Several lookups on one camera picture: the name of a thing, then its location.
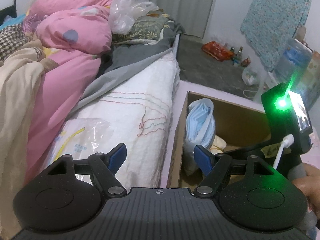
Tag clear plastic package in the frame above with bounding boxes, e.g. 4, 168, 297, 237
49, 119, 112, 180

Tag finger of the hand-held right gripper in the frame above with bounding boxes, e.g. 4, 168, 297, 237
223, 139, 273, 156

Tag beige blanket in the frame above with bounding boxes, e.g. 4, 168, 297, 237
0, 46, 47, 186

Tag brown checked cloth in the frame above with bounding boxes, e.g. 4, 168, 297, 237
0, 26, 44, 63

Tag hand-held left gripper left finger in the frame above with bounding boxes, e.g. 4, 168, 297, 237
40, 143, 127, 198

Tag pink quilt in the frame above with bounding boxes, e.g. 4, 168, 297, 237
22, 0, 116, 180

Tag white water dispenser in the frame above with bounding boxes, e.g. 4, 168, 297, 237
252, 70, 278, 103

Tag person's right hand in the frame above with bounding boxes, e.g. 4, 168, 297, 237
292, 164, 320, 218

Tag white fluffy blanket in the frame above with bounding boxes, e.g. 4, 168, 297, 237
47, 55, 180, 188

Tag teal floral cloth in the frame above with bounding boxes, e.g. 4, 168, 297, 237
240, 0, 313, 72

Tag white charging cable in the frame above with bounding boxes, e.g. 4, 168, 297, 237
272, 134, 294, 169

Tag blue water bottle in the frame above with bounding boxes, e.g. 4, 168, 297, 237
274, 39, 313, 86

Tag dark headboard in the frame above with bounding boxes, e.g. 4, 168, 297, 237
0, 0, 17, 23

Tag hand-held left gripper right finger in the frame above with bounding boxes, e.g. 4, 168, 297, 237
193, 144, 278, 198

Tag pack of blue face masks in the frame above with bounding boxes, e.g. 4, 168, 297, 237
184, 99, 216, 151

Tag grey floral pillow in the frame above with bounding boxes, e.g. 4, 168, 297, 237
111, 12, 175, 43

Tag grey curtain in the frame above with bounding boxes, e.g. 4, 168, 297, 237
103, 0, 221, 40

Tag grey bed sheet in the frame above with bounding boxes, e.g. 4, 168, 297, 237
72, 22, 186, 113

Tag red snack bag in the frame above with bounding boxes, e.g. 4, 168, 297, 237
202, 41, 235, 62

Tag white plastic bag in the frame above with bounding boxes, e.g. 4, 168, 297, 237
241, 66, 261, 86

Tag clear plastic bag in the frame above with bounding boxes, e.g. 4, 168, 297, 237
109, 0, 160, 35

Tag yellow cloth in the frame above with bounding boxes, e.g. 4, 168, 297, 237
209, 135, 227, 153

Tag cardboard box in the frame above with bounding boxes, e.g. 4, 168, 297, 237
166, 91, 275, 188

